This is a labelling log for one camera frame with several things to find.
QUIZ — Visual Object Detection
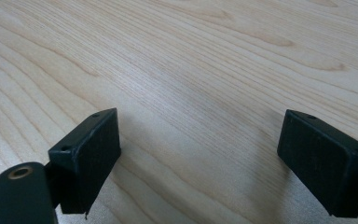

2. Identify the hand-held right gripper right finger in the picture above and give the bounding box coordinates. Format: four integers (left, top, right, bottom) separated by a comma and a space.
276, 108, 358, 218

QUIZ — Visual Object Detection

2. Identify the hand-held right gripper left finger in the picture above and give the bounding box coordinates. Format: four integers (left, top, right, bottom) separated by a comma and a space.
48, 107, 122, 217

